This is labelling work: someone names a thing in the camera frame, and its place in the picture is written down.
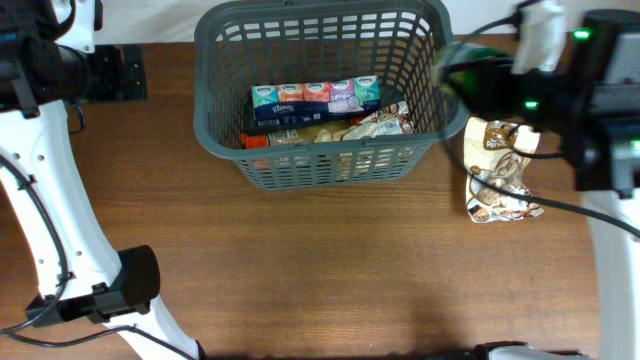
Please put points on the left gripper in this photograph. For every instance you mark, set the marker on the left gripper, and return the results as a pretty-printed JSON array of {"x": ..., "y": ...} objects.
[{"x": 111, "y": 65}]

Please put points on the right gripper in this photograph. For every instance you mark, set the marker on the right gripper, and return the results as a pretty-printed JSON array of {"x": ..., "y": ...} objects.
[{"x": 553, "y": 80}]

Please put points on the grey plastic shopping basket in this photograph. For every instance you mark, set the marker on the grey plastic shopping basket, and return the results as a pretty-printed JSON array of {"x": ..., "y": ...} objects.
[{"x": 240, "y": 44}]

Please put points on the white brown rice pouch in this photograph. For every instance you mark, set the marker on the white brown rice pouch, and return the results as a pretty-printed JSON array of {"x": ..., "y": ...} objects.
[{"x": 391, "y": 120}]

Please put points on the Kleenex tissue multipack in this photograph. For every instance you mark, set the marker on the Kleenex tissue multipack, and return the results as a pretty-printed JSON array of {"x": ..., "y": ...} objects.
[{"x": 306, "y": 103}]

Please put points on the orange spaghetti packet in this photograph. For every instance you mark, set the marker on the orange spaghetti packet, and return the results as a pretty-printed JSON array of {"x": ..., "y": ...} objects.
[{"x": 306, "y": 135}]

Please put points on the green lidded jar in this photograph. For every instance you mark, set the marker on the green lidded jar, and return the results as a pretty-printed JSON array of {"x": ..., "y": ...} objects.
[{"x": 471, "y": 72}]

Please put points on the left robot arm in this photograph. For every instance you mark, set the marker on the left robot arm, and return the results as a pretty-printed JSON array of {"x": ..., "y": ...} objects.
[{"x": 50, "y": 67}]

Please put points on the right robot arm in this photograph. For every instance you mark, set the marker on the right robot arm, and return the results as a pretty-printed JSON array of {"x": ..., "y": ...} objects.
[{"x": 582, "y": 86}]

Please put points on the white brown mushroom pouch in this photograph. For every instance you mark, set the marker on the white brown mushroom pouch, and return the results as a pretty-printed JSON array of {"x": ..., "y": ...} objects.
[{"x": 495, "y": 153}]

